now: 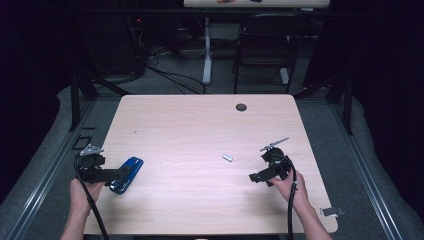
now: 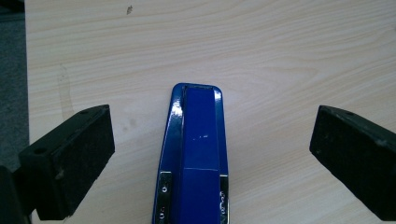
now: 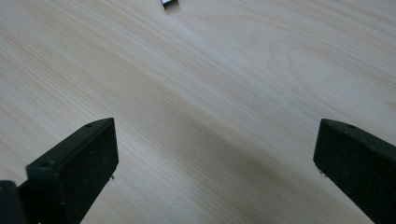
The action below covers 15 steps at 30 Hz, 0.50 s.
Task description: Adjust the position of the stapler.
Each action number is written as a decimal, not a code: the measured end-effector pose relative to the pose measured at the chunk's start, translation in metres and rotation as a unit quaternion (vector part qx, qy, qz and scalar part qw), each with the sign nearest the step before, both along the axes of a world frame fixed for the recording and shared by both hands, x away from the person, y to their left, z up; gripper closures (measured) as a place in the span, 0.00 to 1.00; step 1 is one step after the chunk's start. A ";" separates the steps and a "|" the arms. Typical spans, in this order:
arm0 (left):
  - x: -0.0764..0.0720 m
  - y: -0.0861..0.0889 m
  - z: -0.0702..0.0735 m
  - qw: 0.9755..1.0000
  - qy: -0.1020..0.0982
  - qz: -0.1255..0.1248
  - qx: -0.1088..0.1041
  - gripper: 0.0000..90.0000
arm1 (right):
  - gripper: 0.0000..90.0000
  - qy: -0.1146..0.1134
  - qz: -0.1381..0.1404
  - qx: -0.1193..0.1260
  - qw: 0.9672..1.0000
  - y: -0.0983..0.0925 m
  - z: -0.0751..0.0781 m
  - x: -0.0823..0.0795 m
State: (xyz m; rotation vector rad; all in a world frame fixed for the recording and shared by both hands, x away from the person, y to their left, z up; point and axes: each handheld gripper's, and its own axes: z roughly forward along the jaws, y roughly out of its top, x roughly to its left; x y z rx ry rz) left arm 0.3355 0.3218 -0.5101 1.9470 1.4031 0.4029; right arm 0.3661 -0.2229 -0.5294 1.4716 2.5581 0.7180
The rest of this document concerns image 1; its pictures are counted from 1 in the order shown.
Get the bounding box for black floor cables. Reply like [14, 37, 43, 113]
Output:
[143, 46, 208, 95]

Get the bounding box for dark equipment cabinet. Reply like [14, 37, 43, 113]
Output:
[75, 13, 145, 75]

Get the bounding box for person's left hand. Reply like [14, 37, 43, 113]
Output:
[68, 179, 106, 218]

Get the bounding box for dark curtain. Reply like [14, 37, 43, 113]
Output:
[349, 0, 424, 218]
[0, 0, 73, 205]

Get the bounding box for black chair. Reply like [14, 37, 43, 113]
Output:
[232, 13, 309, 95]

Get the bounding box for white-legged desk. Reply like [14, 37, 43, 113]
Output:
[183, 0, 331, 86]

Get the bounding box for grey tape piece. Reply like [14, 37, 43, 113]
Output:
[319, 206, 347, 218]

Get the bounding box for black metal stand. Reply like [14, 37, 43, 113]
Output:
[68, 71, 132, 133]
[293, 73, 355, 136]

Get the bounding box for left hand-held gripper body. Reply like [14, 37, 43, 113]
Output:
[75, 143, 111, 184]

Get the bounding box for blue stapler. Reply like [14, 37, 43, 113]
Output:
[109, 156, 145, 196]

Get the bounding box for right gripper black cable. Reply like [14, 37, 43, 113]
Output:
[286, 164, 299, 240]

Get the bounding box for aluminium floor rail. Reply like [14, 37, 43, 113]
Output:
[329, 103, 405, 240]
[5, 99, 98, 240]

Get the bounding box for person's right hand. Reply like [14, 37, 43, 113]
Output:
[268, 169, 311, 210]

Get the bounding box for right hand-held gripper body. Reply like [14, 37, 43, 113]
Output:
[259, 137, 294, 181]

